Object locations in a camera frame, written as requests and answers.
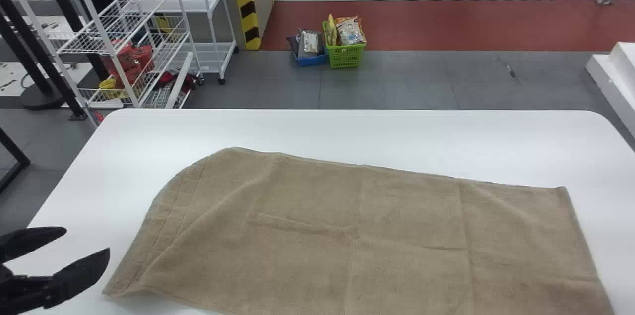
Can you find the beige towel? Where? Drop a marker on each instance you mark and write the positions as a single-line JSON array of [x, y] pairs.
[[357, 245]]

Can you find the blue basket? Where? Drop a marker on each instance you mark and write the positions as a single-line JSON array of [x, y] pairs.
[[310, 60]]

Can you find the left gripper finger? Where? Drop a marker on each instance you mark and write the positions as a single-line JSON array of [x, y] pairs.
[[79, 273], [30, 240]]

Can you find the red snack packet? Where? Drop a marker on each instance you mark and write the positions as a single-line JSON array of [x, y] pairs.
[[130, 77], [143, 56], [118, 59]]

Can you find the orange snack packet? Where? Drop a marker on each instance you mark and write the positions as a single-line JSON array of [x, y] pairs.
[[350, 31]]

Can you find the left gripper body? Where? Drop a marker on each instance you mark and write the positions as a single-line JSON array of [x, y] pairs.
[[20, 295]]

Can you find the white shelf trolley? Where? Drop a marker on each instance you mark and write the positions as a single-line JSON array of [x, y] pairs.
[[213, 0]]

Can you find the grey snack packet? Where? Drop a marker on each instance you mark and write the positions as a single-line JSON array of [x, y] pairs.
[[309, 43]]

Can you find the yellow snack packet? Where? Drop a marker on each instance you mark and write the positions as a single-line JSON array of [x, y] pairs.
[[331, 32]]

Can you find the green basket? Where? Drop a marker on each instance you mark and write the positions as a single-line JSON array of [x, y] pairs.
[[344, 54]]

